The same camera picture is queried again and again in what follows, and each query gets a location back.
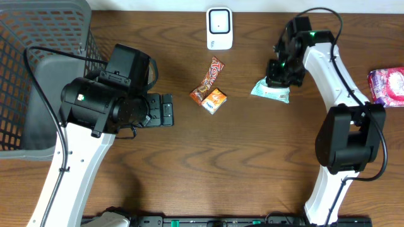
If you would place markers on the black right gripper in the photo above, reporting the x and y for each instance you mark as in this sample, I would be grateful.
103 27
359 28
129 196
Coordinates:
273 80

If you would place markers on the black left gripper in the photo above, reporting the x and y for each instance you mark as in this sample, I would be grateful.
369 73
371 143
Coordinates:
158 110

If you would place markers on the teal snack wrapper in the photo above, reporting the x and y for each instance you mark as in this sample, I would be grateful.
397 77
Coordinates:
279 94

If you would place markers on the orange small snack packet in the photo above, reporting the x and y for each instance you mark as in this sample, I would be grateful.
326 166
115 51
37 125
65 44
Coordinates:
214 101

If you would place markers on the red chocolate bar wrapper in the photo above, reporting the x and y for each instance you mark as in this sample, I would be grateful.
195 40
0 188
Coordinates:
201 91

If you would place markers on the red purple snack bag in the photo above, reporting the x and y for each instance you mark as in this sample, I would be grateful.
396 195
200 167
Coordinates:
386 86

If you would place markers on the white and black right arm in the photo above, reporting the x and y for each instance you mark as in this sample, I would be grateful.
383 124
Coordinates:
350 145

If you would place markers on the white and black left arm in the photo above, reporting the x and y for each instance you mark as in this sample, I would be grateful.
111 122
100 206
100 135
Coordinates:
91 114

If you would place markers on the white barcode scanner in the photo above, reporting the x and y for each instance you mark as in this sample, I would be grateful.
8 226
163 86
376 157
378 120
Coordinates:
219 28

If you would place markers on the dark grey plastic basket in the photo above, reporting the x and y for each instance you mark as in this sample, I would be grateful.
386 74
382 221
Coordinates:
54 40

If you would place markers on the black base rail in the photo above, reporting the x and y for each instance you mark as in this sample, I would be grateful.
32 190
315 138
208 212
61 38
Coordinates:
158 221

